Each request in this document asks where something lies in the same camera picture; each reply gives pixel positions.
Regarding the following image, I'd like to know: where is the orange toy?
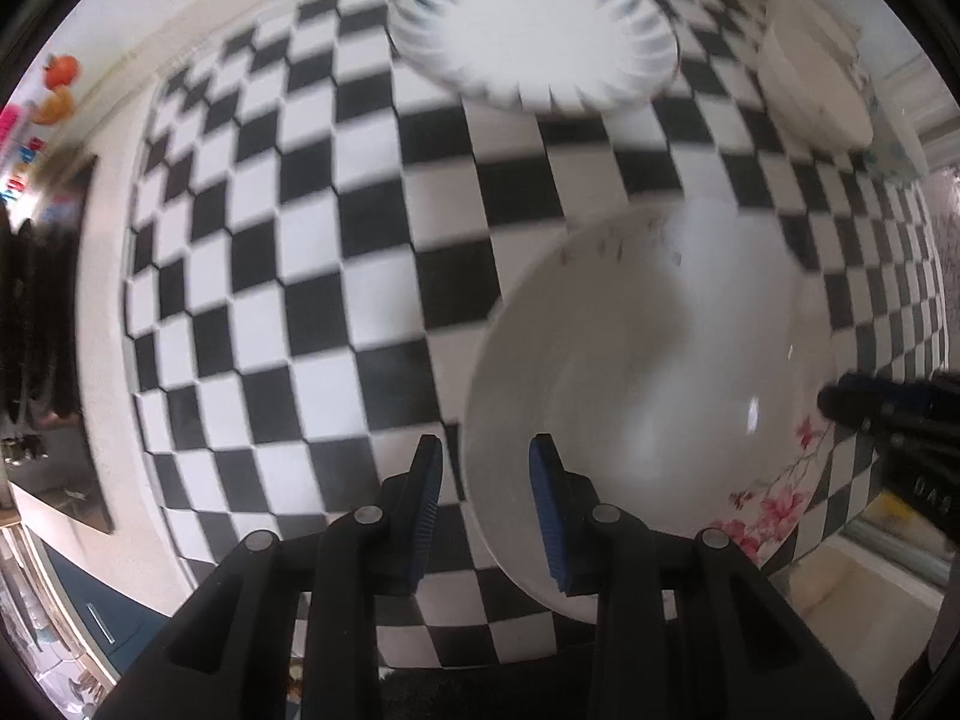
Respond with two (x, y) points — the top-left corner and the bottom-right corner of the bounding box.
(41, 52), (82, 89)

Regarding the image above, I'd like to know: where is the dark flat panel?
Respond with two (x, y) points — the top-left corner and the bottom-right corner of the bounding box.
(41, 156), (115, 535)

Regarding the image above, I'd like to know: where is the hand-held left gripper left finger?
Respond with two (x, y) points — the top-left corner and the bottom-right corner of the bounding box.
(94, 433), (443, 720)

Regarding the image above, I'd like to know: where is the white plate with blue petals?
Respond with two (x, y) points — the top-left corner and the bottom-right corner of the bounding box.
(386, 0), (682, 115)

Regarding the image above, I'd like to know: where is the blue cabinet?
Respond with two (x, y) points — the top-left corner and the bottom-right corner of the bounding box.
(41, 540), (167, 665)

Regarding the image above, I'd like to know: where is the white bowl with blue rim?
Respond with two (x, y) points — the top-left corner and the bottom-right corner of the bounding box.
(756, 0), (877, 155)

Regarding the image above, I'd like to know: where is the white bowl with pink flowers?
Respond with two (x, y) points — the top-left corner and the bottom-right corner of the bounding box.
(459, 199), (837, 627)

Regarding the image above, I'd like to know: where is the yellow toy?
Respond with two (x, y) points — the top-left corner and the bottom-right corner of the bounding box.
(30, 90), (76, 125)

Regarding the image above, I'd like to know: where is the black and white checkered tablecloth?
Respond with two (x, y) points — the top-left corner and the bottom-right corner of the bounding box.
(124, 0), (946, 670)

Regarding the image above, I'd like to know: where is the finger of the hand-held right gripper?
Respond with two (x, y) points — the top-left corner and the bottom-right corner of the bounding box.
(817, 369), (960, 436)

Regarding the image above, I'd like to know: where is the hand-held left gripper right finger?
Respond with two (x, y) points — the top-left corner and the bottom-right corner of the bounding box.
(527, 433), (875, 720)

